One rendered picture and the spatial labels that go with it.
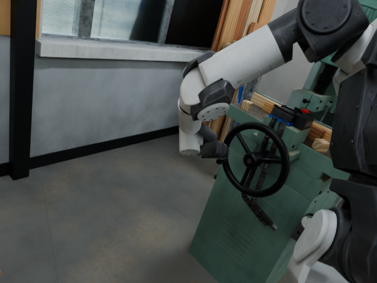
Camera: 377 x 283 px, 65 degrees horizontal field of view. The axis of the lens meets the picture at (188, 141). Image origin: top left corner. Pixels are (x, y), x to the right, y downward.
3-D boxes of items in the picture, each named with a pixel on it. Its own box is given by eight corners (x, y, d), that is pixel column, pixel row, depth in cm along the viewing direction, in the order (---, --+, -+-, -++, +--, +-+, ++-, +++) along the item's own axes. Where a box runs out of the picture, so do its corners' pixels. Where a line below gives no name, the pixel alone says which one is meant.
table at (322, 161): (212, 116, 133) (216, 104, 130) (248, 112, 155) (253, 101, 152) (342, 196, 100) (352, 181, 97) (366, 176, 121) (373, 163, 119)
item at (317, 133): (279, 122, 133) (283, 112, 130) (280, 122, 134) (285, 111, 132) (316, 142, 122) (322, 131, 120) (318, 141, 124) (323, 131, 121)
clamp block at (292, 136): (255, 135, 119) (263, 114, 115) (271, 131, 129) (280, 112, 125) (287, 154, 111) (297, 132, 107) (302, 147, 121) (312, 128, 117)
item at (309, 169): (237, 131, 136) (240, 124, 135) (260, 127, 151) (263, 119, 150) (317, 180, 114) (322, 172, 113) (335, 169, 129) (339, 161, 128)
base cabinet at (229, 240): (186, 251, 172) (226, 146, 141) (242, 218, 213) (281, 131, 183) (247, 314, 147) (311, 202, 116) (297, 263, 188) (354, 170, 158)
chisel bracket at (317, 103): (296, 108, 127) (305, 90, 124) (309, 106, 138) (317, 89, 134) (312, 116, 123) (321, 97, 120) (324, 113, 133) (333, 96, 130)
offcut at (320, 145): (317, 152, 113) (322, 143, 111) (311, 146, 116) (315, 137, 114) (326, 153, 115) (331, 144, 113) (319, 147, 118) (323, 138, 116)
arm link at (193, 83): (184, 141, 83) (185, 109, 65) (173, 109, 86) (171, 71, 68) (220, 131, 84) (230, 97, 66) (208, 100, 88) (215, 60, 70)
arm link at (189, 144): (189, 161, 101) (171, 151, 92) (188, 132, 105) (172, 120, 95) (220, 155, 96) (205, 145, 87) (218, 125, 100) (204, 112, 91)
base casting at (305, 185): (226, 146, 141) (233, 129, 138) (282, 131, 183) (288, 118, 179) (312, 202, 117) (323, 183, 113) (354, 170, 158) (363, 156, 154)
